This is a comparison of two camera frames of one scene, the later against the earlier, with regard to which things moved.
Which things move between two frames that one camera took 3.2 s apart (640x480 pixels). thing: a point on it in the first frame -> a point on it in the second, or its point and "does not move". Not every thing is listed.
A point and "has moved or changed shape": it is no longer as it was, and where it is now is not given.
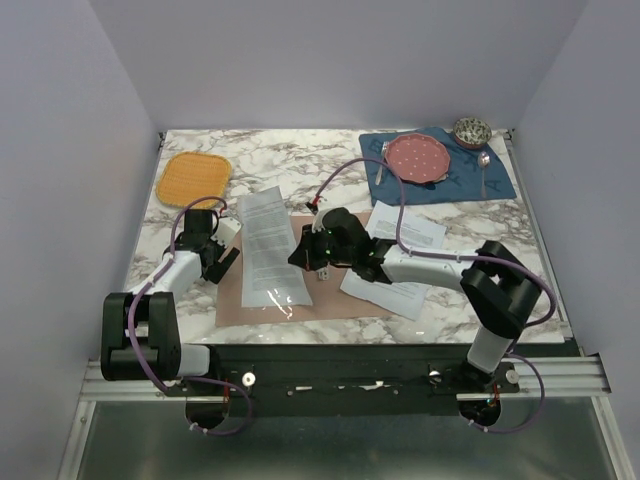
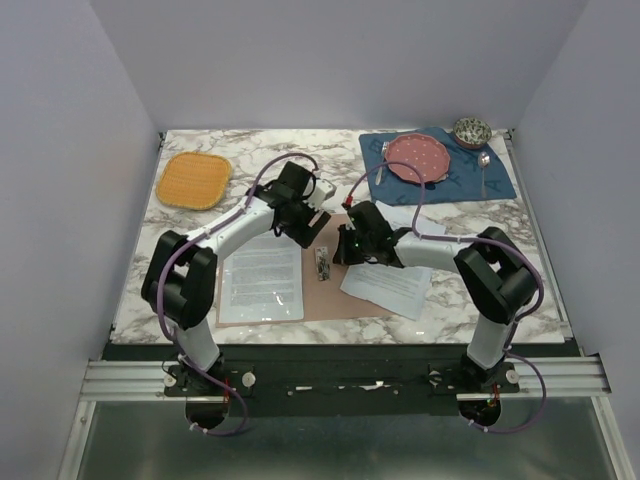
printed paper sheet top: (271, 269) has moved or changed shape
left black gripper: (216, 272) -> (295, 233)
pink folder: (297, 227) has moved or changed shape
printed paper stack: (419, 233) does not move
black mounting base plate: (345, 380) does not move
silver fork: (384, 153) does not move
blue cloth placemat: (474, 174) does not move
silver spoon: (483, 160) does not move
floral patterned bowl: (471, 132) does not move
